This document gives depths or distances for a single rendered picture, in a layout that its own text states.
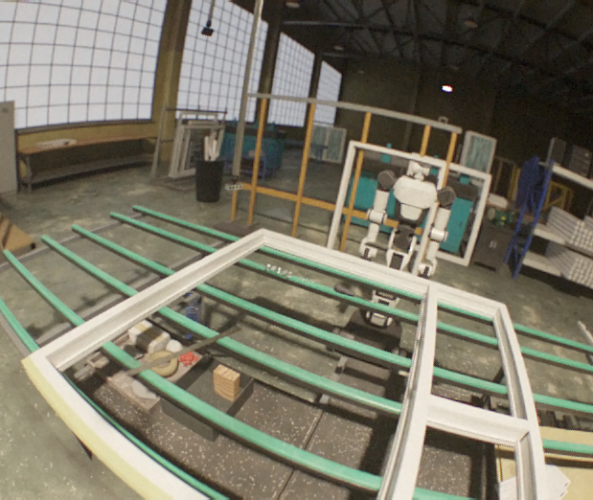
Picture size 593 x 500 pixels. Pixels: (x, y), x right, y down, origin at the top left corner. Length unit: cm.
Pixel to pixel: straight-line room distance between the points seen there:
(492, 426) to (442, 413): 18
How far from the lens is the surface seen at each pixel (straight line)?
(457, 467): 135
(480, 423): 106
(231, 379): 118
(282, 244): 183
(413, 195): 206
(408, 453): 85
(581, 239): 555
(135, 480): 75
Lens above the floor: 160
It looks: 23 degrees down
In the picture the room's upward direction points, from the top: 9 degrees clockwise
